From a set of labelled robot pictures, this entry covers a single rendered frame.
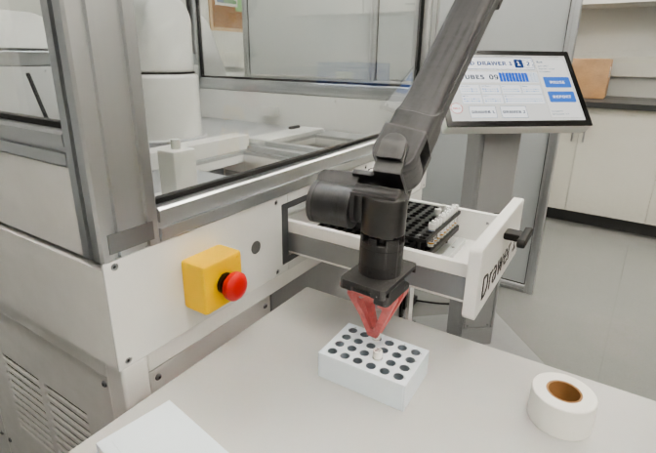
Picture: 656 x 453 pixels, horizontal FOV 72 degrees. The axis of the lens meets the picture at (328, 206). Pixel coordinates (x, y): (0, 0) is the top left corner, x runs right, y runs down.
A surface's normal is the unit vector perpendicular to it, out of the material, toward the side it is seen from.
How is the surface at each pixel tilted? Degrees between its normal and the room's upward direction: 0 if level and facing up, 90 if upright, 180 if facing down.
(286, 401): 0
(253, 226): 90
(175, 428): 0
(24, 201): 90
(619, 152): 90
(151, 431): 0
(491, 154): 90
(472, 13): 49
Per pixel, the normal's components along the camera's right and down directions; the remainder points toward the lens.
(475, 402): 0.01, -0.95
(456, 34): -0.24, -0.40
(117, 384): -0.54, 0.25
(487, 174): 0.15, 0.31
